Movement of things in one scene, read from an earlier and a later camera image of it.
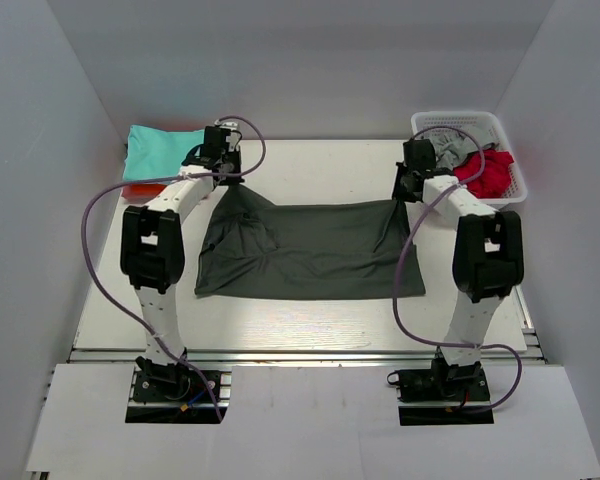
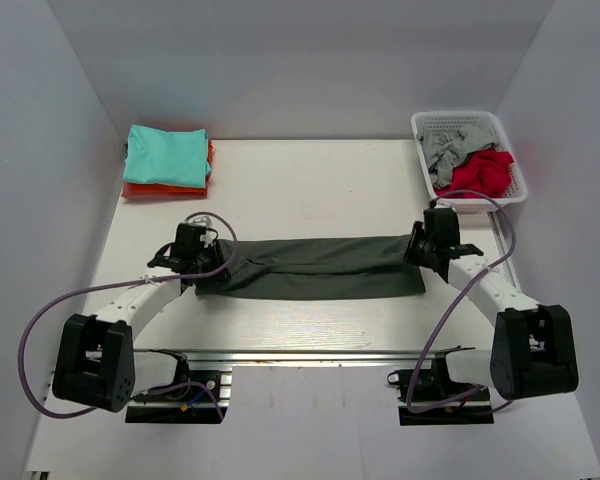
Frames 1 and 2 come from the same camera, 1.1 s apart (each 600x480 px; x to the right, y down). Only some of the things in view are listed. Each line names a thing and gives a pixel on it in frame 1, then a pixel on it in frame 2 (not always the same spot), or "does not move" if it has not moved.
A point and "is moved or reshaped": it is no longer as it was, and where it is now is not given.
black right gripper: (399, 192) → (412, 254)
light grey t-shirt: (451, 144) does not move
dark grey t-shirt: (255, 248) is moved or reshaped
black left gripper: (236, 177) → (218, 275)
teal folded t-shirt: (158, 154) does not move
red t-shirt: (495, 179) does not move
